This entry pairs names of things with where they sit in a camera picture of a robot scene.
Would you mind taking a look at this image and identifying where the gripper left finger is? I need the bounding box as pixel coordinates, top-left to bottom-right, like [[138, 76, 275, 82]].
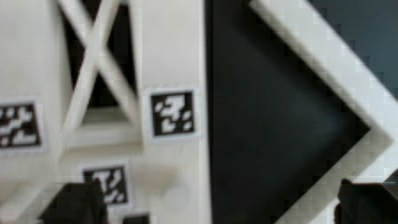
[[38, 181, 108, 224]]

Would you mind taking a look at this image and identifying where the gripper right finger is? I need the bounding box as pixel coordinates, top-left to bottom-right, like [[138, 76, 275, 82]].
[[333, 179, 398, 224]]

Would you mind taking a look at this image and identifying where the white chair back part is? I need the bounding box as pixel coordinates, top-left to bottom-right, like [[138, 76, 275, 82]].
[[0, 0, 211, 224]]

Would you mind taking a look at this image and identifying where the white U-shaped fence frame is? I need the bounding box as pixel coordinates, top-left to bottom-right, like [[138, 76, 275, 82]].
[[248, 0, 398, 224]]

